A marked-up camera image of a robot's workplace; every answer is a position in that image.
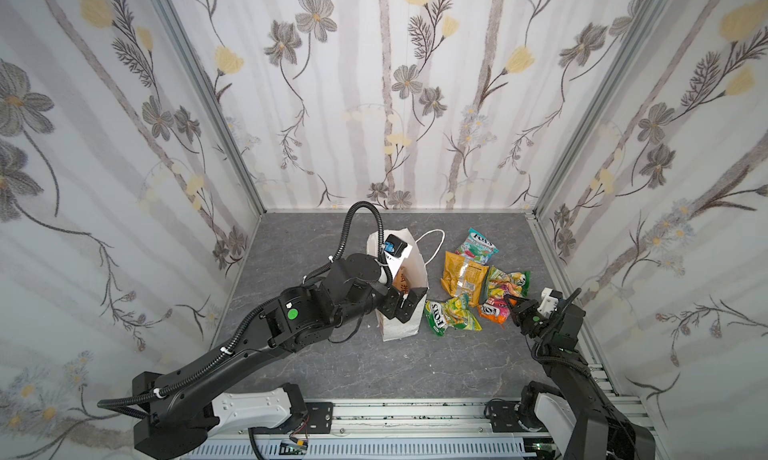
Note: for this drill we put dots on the aluminium corner post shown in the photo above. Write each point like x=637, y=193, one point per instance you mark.
x=639, y=31
x=204, y=90

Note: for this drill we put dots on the yellow chips snack bag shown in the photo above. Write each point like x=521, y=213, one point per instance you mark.
x=463, y=275

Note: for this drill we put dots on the aluminium right corner post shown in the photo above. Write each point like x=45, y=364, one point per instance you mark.
x=639, y=31

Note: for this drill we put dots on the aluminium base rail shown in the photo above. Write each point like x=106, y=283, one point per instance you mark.
x=409, y=429

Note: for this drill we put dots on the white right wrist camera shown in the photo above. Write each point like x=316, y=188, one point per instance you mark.
x=549, y=301

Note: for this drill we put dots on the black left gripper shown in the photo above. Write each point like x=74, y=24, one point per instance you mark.
x=395, y=301

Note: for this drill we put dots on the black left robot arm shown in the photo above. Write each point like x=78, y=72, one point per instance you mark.
x=179, y=411

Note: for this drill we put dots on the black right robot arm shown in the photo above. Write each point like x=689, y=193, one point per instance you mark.
x=576, y=412

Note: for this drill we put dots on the green yellow snack bag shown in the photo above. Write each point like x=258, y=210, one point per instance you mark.
x=454, y=313
x=497, y=284

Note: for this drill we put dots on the tan paper bag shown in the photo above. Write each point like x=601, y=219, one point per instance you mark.
x=400, y=281

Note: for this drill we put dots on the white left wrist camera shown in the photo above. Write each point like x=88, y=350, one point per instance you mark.
x=393, y=253

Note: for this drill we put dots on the aluminium left corner post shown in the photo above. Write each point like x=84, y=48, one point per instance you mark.
x=204, y=90

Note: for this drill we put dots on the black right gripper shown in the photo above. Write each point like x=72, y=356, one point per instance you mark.
x=528, y=315

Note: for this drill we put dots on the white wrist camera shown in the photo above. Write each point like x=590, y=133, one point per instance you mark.
x=549, y=301
x=393, y=253

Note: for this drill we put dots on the orange candy snack bag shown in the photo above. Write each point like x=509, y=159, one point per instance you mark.
x=495, y=310

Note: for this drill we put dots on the teal candy snack bag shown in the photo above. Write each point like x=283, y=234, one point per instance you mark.
x=477, y=248

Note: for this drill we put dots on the cartoon animal paper bag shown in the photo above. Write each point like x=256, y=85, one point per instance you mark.
x=416, y=271

